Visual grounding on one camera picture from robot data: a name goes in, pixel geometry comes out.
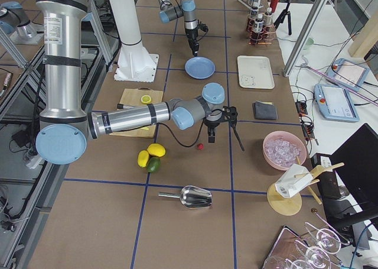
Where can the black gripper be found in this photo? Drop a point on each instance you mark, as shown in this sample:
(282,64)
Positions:
(212,123)
(192,34)

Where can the blue plate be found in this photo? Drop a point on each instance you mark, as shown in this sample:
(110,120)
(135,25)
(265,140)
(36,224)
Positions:
(199,67)

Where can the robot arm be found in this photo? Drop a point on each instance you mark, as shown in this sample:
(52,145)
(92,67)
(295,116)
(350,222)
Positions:
(187,10)
(64,126)

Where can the yellow lemon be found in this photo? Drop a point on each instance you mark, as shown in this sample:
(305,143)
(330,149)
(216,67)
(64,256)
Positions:
(156,149)
(143,158)

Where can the dark drink bottle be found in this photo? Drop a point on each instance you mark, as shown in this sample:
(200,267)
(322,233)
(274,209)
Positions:
(267,17)
(253,13)
(257,29)

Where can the cream bear tray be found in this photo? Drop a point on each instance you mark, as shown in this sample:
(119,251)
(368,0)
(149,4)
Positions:
(255,72)

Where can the green lime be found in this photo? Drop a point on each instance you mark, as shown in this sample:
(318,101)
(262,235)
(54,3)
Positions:
(153,164)

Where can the steel ice scoop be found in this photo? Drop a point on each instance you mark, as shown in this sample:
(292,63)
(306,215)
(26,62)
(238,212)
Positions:
(192,197)

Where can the half lemon slice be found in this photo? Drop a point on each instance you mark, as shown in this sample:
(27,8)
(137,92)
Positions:
(146,99)

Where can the pink bowl of ice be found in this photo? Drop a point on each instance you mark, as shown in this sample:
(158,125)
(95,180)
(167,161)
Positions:
(282,149)

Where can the steel cylinder tool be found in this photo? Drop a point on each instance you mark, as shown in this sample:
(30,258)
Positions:
(123,106)

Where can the black small tripod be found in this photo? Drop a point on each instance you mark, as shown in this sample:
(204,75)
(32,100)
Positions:
(284,14)

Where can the wooden stand with carton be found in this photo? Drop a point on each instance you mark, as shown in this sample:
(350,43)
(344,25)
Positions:
(284,195)

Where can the green bowl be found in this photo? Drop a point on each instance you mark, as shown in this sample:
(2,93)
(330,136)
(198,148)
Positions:
(309,43)

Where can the teach pendant tablet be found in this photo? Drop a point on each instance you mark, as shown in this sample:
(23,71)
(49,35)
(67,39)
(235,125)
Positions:
(348,73)
(334,103)

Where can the black monitor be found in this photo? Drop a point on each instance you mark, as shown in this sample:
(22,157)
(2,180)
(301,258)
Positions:
(359,175)

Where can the wine glass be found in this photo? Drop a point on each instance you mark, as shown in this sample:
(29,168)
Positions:
(316,248)

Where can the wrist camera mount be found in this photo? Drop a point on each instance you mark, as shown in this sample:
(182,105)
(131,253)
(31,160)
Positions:
(230,114)
(202,26)

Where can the copper wire bottle rack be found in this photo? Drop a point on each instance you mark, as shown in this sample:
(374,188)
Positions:
(267,34)

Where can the aluminium frame post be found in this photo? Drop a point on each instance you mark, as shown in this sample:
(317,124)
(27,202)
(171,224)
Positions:
(310,21)

